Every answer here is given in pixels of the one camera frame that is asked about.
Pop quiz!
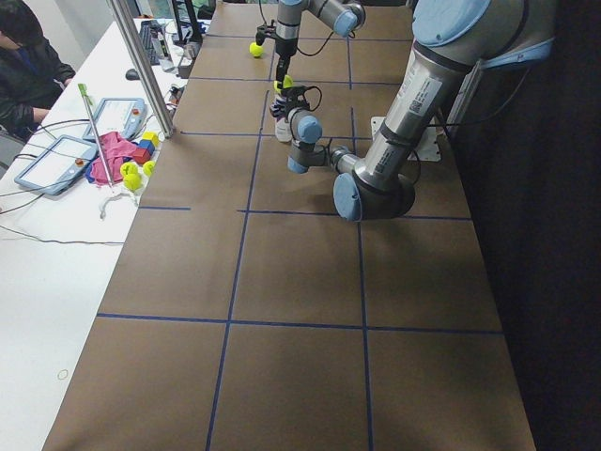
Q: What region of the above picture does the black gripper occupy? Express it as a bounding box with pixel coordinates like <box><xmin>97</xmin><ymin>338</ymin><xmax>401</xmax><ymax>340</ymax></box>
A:
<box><xmin>275</xmin><ymin>37</ymin><xmax>297</xmax><ymax>83</ymax></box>
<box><xmin>270</xmin><ymin>96</ymin><xmax>301</xmax><ymax>117</ymax></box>

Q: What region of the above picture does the yellow Roland Garros tennis ball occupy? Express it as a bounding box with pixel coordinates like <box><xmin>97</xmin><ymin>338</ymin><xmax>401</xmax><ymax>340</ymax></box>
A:
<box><xmin>273</xmin><ymin>74</ymin><xmax>294</xmax><ymax>94</ymax></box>

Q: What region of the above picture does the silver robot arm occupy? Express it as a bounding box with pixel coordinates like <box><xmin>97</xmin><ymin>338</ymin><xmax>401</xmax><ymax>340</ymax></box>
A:
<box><xmin>275</xmin><ymin>0</ymin><xmax>366</xmax><ymax>89</ymax></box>
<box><xmin>255</xmin><ymin>1</ymin><xmax>558</xmax><ymax>222</ymax></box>

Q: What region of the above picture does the yellow tennis ball on desk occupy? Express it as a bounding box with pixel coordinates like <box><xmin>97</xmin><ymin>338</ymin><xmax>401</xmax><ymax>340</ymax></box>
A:
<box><xmin>123</xmin><ymin>173</ymin><xmax>142</xmax><ymax>192</ymax></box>

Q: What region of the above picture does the black keyboard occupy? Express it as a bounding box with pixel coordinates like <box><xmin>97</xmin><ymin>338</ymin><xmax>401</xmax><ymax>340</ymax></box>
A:
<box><xmin>138</xmin><ymin>20</ymin><xmax>161</xmax><ymax>66</ymax></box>

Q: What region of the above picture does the yellow toy cube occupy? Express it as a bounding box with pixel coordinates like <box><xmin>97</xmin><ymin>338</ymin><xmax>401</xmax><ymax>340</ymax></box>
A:
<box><xmin>142</xmin><ymin>131</ymin><xmax>160</xmax><ymax>148</ymax></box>

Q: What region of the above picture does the blue toy cube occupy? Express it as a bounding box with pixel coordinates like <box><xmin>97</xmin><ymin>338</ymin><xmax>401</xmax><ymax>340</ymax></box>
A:
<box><xmin>137</xmin><ymin>139</ymin><xmax>155</xmax><ymax>155</ymax></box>

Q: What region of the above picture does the black computer mouse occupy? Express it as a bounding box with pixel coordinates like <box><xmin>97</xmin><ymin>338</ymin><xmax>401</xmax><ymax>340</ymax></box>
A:
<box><xmin>125</xmin><ymin>69</ymin><xmax>140</xmax><ymax>81</ymax></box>

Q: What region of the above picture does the red toy cube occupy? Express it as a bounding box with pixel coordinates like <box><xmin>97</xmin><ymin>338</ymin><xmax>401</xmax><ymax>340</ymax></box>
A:
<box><xmin>131</xmin><ymin>148</ymin><xmax>151</xmax><ymax>164</ymax></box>

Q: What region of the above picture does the far blue teach pendant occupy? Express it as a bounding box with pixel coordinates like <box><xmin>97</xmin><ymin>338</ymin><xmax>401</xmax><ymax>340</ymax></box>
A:
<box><xmin>82</xmin><ymin>98</ymin><xmax>147</xmax><ymax>142</ymax></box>

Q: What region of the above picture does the blue teach pendant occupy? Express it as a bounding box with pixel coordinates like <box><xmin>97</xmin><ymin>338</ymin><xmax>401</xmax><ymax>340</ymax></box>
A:
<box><xmin>82</xmin><ymin>98</ymin><xmax>147</xmax><ymax>142</ymax></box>
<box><xmin>14</xmin><ymin>135</ymin><xmax>98</xmax><ymax>195</ymax></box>

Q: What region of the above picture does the pink cloth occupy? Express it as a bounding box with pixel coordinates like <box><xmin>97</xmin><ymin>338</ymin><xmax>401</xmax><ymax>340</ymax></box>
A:
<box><xmin>85</xmin><ymin>132</ymin><xmax>137</xmax><ymax>186</ymax></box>

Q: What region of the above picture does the long metal grabber stick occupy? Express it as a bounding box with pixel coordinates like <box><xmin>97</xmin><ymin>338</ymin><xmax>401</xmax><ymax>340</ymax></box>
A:
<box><xmin>77</xmin><ymin>83</ymin><xmax>114</xmax><ymax>188</ymax></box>

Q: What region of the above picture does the near blue teach pendant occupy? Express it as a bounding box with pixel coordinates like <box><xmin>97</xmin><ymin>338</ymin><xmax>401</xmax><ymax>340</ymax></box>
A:
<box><xmin>14</xmin><ymin>135</ymin><xmax>98</xmax><ymax>195</ymax></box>

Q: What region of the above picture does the person in black jacket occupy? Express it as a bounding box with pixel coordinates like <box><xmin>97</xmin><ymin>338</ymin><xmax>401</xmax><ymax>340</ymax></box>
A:
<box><xmin>1</xmin><ymin>1</ymin><xmax>75</xmax><ymax>141</ymax></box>

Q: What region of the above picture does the aluminium frame post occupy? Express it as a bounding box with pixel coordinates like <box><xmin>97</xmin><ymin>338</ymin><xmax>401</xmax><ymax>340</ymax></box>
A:
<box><xmin>107</xmin><ymin>0</ymin><xmax>175</xmax><ymax>138</ymax></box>

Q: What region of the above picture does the white cable on desk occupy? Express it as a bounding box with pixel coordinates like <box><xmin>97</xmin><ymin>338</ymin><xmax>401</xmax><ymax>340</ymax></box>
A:
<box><xmin>97</xmin><ymin>190</ymin><xmax>140</xmax><ymax>221</ymax></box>

